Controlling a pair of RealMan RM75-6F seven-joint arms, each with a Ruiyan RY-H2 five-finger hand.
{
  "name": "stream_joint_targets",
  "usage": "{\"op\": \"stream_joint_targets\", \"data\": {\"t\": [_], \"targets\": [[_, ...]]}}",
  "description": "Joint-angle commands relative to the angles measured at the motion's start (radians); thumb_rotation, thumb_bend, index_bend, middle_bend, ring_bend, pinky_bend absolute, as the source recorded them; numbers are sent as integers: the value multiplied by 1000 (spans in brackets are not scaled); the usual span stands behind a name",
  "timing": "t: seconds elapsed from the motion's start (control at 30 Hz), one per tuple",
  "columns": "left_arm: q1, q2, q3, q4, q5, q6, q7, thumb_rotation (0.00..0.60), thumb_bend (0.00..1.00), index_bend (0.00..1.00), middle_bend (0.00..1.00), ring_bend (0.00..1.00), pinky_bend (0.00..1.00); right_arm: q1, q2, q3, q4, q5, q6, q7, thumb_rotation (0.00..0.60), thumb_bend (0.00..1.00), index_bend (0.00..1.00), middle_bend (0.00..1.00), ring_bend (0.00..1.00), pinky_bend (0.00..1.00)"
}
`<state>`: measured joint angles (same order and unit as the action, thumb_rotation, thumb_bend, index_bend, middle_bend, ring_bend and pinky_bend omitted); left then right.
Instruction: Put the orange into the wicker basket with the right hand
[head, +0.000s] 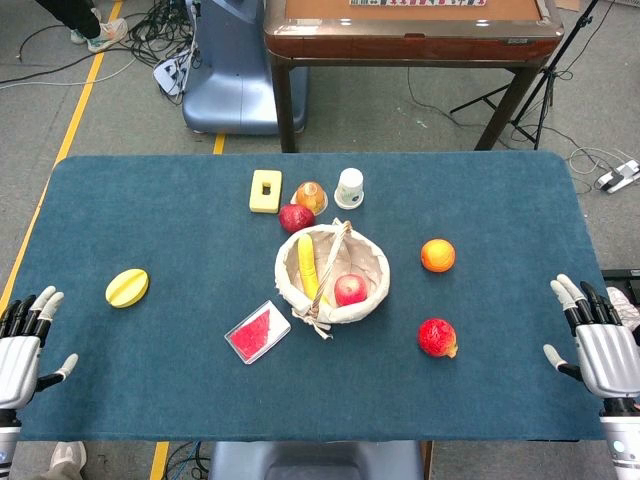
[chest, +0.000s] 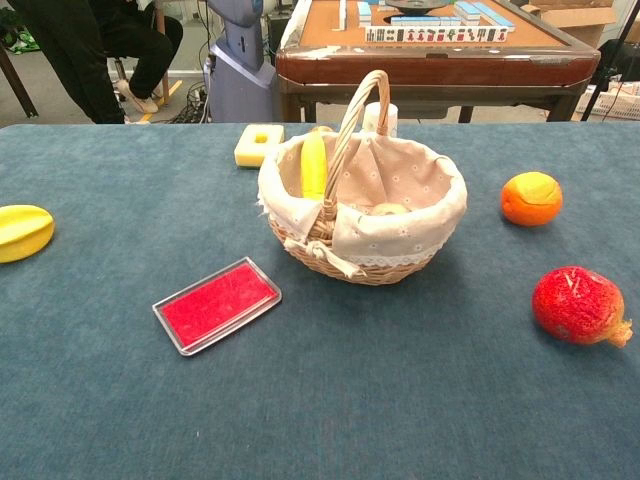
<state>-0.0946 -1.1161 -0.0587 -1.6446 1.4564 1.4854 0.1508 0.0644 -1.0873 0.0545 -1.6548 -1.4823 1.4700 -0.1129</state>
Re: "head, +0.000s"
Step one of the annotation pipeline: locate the black tripod stand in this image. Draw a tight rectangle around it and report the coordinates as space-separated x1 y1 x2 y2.
449 0 601 151

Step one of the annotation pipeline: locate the watermelon slice in clear box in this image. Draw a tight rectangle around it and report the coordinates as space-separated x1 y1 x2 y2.
224 299 292 366

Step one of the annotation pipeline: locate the black cable bundle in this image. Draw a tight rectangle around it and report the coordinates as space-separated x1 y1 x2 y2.
119 0 201 69

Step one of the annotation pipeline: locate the pink white sneaker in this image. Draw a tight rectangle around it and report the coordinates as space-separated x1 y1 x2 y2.
605 286 640 332

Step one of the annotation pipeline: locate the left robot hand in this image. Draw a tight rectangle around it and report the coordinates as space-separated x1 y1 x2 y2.
0 285 80 412

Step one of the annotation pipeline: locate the grey robot body base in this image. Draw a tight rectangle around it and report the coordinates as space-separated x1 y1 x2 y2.
207 440 426 480

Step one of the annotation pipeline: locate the blue table cloth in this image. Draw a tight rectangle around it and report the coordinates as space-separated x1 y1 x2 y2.
10 150 619 443

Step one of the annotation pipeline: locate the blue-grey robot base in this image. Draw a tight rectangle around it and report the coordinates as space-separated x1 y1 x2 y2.
181 0 309 136

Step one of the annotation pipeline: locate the yellow banana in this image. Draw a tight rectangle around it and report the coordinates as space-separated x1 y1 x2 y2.
297 233 331 306

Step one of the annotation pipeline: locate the white fabric-lined wicker basket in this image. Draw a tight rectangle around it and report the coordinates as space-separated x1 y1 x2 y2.
273 217 392 341

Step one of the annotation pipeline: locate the white yogurt cup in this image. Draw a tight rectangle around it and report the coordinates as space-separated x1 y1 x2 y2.
333 167 365 210

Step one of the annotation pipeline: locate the orange fruit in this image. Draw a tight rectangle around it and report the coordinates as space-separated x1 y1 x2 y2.
420 238 457 274

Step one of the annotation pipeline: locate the orange jelly cup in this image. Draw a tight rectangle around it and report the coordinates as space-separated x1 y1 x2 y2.
290 180 329 216

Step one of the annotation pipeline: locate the person's sneaker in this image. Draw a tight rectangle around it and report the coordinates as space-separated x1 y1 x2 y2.
69 18 129 54

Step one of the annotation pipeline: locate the brown mahjong table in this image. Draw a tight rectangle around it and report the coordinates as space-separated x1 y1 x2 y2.
263 0 565 153

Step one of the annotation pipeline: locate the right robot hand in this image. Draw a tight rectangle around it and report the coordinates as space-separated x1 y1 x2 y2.
542 273 640 400

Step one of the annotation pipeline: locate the yellow rectangular block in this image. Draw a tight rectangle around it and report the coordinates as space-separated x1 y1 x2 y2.
248 169 284 215

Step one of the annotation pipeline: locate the red pomegranate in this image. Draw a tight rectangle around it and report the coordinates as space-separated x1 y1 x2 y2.
417 317 459 360

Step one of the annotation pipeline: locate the yellow starfruit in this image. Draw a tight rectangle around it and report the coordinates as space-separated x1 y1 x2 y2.
104 268 151 310

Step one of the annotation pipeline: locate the white power strip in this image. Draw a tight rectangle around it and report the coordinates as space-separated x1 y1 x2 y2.
152 47 201 96
593 158 640 195

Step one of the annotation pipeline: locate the dark red round fruit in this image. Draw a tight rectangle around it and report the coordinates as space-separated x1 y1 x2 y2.
277 203 316 235

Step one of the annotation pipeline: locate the red apple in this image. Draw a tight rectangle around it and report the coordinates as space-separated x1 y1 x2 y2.
333 273 369 308

